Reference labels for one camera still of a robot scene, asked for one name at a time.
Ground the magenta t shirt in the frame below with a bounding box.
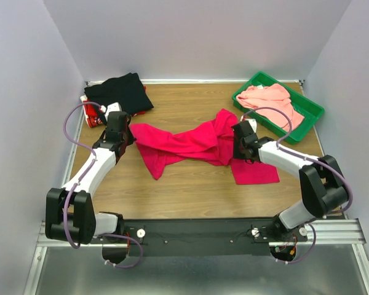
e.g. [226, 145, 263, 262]
[130, 109, 280, 185]

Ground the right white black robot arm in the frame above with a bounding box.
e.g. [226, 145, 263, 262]
[232, 121, 352, 241]

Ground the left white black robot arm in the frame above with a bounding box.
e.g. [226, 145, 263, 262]
[45, 111, 134, 248]

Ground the black folded t shirt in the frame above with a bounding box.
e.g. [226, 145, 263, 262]
[84, 73, 154, 115]

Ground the salmon pink t shirt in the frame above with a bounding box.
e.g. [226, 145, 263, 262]
[236, 84, 304, 132]

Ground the green plastic bin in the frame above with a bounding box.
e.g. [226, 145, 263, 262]
[232, 71, 324, 144]

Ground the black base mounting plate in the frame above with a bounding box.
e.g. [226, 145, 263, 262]
[94, 218, 307, 264]

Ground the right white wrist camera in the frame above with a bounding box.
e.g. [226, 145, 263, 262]
[240, 117, 257, 133]

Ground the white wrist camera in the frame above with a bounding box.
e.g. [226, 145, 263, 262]
[100, 102, 122, 119]
[240, 117, 257, 133]

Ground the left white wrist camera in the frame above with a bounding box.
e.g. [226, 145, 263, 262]
[100, 102, 122, 119]

